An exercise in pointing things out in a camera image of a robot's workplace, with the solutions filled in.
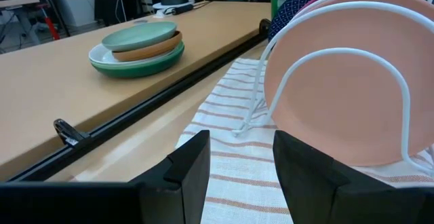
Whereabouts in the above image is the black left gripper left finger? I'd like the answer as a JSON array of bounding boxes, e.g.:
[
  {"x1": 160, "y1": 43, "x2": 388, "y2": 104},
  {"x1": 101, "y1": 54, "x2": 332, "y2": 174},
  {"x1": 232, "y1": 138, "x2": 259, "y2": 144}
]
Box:
[{"x1": 134, "y1": 130, "x2": 212, "y2": 224}]

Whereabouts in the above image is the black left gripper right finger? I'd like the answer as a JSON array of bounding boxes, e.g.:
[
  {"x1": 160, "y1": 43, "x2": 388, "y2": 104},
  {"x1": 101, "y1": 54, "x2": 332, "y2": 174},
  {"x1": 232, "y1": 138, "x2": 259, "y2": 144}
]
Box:
[{"x1": 273, "y1": 130, "x2": 434, "y2": 224}]

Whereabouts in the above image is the peach pink plate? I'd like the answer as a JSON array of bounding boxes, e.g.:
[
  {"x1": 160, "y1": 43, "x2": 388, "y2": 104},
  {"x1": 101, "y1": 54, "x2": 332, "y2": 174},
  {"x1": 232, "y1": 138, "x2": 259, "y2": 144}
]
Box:
[{"x1": 263, "y1": 0, "x2": 434, "y2": 168}]

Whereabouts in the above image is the blue patterned plate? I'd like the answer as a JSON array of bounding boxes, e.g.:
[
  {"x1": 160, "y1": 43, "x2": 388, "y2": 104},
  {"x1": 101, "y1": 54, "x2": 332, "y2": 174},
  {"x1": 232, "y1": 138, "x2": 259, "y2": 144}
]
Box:
[{"x1": 267, "y1": 0, "x2": 413, "y2": 42}]

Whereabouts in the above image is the white striped dish towel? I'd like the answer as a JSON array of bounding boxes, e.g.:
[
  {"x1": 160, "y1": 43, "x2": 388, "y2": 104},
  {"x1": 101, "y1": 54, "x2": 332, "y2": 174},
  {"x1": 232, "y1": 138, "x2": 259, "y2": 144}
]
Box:
[{"x1": 174, "y1": 57, "x2": 434, "y2": 224}]

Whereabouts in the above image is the orange brown plate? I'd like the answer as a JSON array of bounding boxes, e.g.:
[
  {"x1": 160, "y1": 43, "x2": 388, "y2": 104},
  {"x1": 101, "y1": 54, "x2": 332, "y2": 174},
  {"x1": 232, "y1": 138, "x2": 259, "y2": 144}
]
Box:
[{"x1": 111, "y1": 30, "x2": 183, "y2": 62}]

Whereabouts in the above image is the white plate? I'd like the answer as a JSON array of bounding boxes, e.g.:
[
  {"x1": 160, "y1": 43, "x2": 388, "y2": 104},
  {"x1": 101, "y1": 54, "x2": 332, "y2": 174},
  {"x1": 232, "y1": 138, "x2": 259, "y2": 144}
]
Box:
[{"x1": 88, "y1": 42, "x2": 170, "y2": 67}]

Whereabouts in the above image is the pale green plate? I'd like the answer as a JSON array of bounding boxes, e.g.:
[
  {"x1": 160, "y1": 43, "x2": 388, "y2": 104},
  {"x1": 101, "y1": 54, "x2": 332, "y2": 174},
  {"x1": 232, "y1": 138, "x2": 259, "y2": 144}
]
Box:
[{"x1": 101, "y1": 20, "x2": 178, "y2": 52}]

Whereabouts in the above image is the black power adapter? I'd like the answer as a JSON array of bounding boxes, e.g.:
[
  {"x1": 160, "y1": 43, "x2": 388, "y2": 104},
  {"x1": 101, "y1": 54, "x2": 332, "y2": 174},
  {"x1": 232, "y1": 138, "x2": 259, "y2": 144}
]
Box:
[{"x1": 171, "y1": 3, "x2": 195, "y2": 16}]

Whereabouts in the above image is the light wooden desk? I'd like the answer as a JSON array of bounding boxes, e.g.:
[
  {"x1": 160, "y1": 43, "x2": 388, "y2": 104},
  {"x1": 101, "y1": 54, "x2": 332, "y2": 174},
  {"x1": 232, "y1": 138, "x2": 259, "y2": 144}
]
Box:
[{"x1": 0, "y1": 0, "x2": 272, "y2": 181}]

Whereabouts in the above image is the black metal table frame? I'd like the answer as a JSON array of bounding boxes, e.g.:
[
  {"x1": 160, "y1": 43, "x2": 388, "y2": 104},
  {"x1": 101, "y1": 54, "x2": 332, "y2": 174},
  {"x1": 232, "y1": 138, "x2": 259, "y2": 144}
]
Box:
[{"x1": 6, "y1": 18, "x2": 272, "y2": 184}]

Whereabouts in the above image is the white wire dish rack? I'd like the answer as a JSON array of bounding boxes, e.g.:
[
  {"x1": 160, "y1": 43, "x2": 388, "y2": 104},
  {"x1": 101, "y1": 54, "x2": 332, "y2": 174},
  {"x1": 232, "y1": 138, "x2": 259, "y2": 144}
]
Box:
[{"x1": 232, "y1": 0, "x2": 434, "y2": 178}]

